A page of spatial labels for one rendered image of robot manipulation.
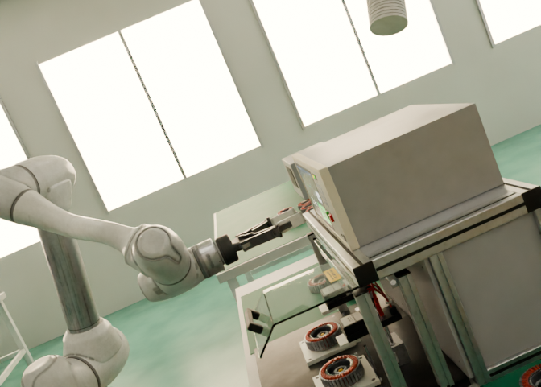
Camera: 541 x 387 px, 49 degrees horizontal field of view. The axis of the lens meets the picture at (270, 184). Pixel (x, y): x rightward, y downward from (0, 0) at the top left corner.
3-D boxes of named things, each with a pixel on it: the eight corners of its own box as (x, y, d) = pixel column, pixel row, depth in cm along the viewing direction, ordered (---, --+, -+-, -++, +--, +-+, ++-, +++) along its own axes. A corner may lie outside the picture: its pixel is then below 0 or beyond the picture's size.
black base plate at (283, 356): (279, 473, 130) (275, 464, 130) (256, 355, 193) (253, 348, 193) (471, 384, 132) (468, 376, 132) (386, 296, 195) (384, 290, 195)
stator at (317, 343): (314, 356, 168) (309, 345, 167) (303, 343, 178) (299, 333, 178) (348, 339, 169) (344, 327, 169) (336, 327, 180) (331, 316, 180)
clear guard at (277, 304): (259, 359, 127) (249, 335, 126) (252, 319, 151) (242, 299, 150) (397, 297, 129) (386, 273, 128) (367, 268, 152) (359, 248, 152)
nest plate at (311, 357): (307, 366, 166) (306, 363, 166) (299, 345, 181) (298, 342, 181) (356, 344, 167) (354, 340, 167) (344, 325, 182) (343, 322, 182)
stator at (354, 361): (328, 397, 144) (322, 384, 144) (320, 377, 155) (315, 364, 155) (369, 379, 145) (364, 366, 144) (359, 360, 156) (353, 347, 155)
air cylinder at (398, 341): (393, 369, 147) (385, 350, 146) (384, 357, 155) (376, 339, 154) (411, 361, 147) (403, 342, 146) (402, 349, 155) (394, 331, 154)
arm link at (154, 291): (210, 286, 152) (200, 272, 140) (154, 314, 150) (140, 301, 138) (194, 251, 156) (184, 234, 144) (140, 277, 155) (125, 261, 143)
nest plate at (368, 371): (324, 409, 143) (323, 405, 142) (314, 381, 157) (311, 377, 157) (381, 384, 143) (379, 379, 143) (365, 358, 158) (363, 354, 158)
